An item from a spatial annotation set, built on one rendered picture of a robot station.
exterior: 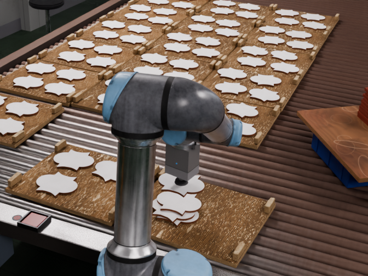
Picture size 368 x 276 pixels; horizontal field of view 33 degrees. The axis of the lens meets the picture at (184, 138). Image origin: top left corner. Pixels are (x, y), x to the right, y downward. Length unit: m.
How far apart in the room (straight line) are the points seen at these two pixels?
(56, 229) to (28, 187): 0.23
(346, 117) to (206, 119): 1.24
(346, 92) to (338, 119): 0.58
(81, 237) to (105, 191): 0.23
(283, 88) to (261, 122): 0.38
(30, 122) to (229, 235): 1.02
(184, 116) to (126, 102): 0.13
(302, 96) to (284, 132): 0.36
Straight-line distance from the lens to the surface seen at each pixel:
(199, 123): 1.32
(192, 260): 1.46
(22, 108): 2.68
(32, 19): 6.40
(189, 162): 1.86
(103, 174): 2.20
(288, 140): 2.53
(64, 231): 1.99
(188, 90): 1.30
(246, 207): 2.07
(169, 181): 1.95
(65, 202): 2.08
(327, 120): 2.45
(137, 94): 1.31
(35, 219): 2.03
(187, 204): 2.02
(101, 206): 2.05
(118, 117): 1.33
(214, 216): 2.02
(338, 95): 2.99
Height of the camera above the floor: 2.12
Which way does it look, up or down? 29 degrees down
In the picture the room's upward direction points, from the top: 2 degrees clockwise
